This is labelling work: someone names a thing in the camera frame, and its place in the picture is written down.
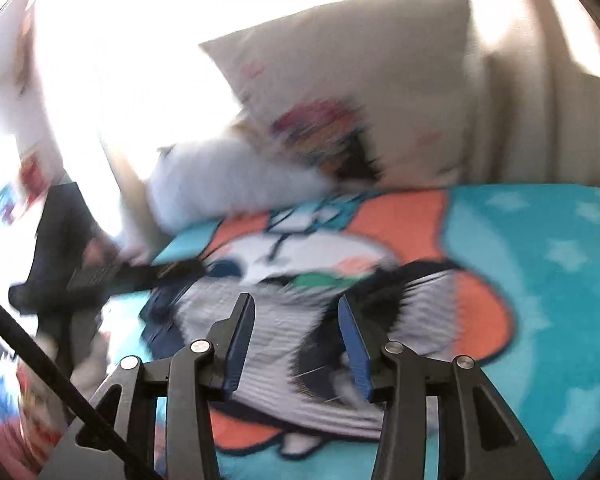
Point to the white plush cushion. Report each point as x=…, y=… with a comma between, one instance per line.
x=220, y=185

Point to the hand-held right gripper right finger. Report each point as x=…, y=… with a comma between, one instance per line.
x=355, y=355

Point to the person's left hand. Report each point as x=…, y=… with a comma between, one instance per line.
x=94, y=252

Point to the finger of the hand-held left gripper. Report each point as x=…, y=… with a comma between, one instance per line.
x=180, y=270

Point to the beige patterned curtain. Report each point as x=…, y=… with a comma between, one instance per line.
x=530, y=110

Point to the printed cream pillow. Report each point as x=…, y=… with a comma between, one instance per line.
x=380, y=85

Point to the teal star printed blanket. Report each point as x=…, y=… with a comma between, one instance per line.
x=530, y=285

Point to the dark striped pants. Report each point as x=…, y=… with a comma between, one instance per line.
x=280, y=330

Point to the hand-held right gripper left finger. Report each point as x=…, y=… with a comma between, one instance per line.
x=237, y=350

